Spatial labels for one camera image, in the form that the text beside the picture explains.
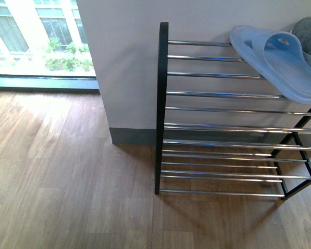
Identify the light blue slide sandal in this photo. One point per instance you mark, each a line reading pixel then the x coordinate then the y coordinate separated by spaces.
pixel 277 56

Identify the black metal shoe rack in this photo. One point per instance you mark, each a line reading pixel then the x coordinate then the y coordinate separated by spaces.
pixel 224 129

